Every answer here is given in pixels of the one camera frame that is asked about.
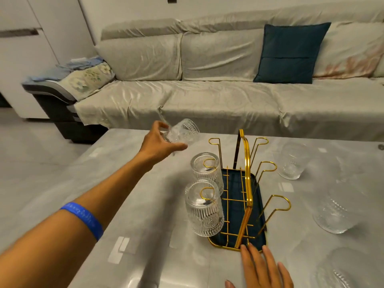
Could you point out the person's right hand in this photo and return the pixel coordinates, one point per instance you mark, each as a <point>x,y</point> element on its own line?
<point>264,275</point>

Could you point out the gold cup rack with tray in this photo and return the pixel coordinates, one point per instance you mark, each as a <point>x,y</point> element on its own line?
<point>248,164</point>

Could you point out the person's right little finger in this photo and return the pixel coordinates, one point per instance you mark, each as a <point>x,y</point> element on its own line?
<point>285,274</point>

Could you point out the person's right thumb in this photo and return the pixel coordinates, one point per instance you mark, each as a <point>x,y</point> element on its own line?
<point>229,284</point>

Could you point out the white cabinet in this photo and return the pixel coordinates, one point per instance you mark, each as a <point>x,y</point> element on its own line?
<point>27,56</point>

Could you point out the person's left thumb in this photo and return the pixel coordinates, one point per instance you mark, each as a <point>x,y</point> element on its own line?
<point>177,147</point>

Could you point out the pile of blue clothes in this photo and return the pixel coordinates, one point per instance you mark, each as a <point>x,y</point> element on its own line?
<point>75,64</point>

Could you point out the blue wristband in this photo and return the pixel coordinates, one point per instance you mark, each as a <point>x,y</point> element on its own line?
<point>85,218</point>

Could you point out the person's right middle finger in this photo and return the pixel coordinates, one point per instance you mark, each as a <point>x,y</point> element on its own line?
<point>258,260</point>

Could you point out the beige pillow with pink pattern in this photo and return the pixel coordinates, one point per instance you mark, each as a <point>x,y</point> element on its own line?
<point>348,50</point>

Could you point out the grey covered sofa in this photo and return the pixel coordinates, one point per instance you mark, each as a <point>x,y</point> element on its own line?
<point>210,101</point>

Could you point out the person's left hand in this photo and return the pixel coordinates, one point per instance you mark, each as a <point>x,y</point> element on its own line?
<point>151,146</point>

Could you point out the person's left forearm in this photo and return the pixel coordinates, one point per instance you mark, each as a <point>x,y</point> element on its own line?
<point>117,185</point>

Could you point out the dark teal cushion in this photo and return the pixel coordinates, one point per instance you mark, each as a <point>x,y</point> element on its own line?
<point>289,53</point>

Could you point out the clear ribbed drinking glass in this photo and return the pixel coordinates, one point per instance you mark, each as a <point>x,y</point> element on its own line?
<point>348,271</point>
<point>337,209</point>
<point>207,170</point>
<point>183,131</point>
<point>292,161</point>
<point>205,212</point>

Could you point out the cream floral cloth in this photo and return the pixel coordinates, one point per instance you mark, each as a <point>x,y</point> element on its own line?
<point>87,79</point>

